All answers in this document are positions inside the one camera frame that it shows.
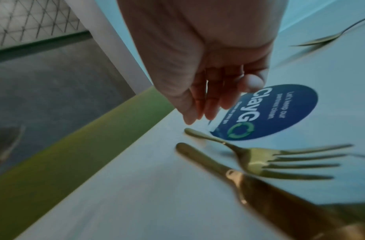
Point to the person's right hand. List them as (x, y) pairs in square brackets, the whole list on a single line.
[(200, 35)]

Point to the gold spoon setting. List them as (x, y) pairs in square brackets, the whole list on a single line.
[(315, 42)]

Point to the gold fork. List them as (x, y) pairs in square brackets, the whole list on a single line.
[(253, 159)]

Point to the gold knife setting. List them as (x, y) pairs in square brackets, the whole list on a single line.
[(274, 201)]

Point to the blue round sticker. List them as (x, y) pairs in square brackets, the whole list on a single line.
[(289, 110)]

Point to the green bench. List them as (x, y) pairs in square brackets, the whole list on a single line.
[(67, 152)]

